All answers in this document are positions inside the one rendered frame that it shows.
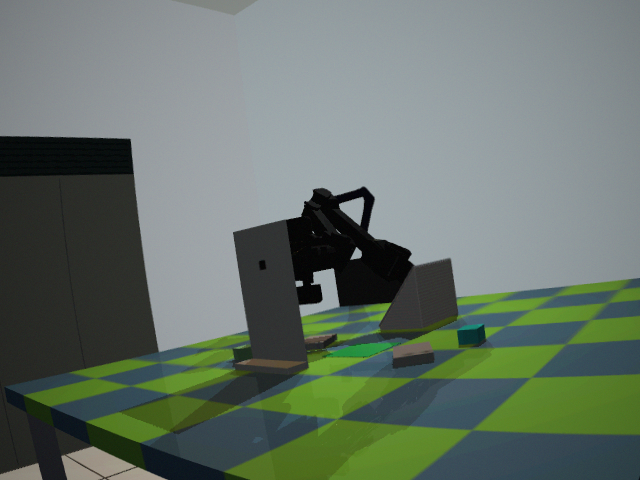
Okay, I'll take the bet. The small teal block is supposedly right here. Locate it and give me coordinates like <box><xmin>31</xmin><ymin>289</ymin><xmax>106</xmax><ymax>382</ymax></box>
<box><xmin>457</xmin><ymin>324</ymin><xmax>486</xmax><ymax>345</ymax></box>

